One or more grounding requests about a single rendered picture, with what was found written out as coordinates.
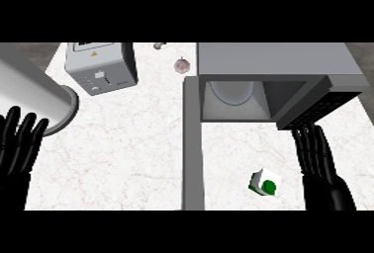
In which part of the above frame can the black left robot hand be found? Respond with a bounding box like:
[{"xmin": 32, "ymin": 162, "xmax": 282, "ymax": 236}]
[{"xmin": 0, "ymin": 106, "xmax": 51, "ymax": 211}]

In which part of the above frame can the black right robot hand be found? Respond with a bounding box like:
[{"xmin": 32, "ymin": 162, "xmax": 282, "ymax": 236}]
[{"xmin": 291, "ymin": 125, "xmax": 357, "ymax": 211}]

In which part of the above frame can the white and green milk carton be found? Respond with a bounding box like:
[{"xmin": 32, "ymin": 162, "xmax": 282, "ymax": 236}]
[{"xmin": 246, "ymin": 168, "xmax": 283, "ymax": 198}]

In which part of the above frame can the grey microwave door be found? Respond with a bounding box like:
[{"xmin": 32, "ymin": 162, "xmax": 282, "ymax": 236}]
[{"xmin": 181, "ymin": 76, "xmax": 205, "ymax": 211}]

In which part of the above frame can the grey microwave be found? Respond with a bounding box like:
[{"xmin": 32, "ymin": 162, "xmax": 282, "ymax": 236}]
[{"xmin": 195, "ymin": 42, "xmax": 370, "ymax": 130}]

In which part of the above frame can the glass microwave turntable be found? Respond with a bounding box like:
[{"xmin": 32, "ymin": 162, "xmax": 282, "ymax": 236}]
[{"xmin": 208, "ymin": 81, "xmax": 255, "ymax": 107}]

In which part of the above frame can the large silver cylinder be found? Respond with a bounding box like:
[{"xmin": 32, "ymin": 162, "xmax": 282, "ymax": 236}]
[{"xmin": 0, "ymin": 42, "xmax": 79, "ymax": 137}]

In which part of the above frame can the grey toaster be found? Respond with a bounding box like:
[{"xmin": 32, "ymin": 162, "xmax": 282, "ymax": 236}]
[{"xmin": 63, "ymin": 42, "xmax": 138, "ymax": 97}]

